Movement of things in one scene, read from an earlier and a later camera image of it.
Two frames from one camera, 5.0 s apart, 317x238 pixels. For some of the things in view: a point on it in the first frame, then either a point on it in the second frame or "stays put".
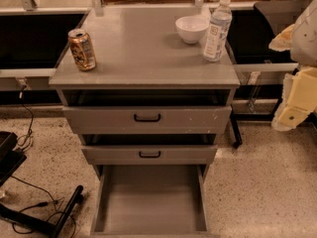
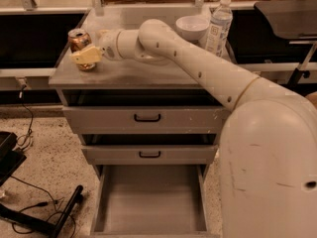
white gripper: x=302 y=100 → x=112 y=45
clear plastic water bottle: x=221 y=16 stays put
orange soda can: x=82 y=50 stays put
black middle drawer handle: x=150 y=156 stays put
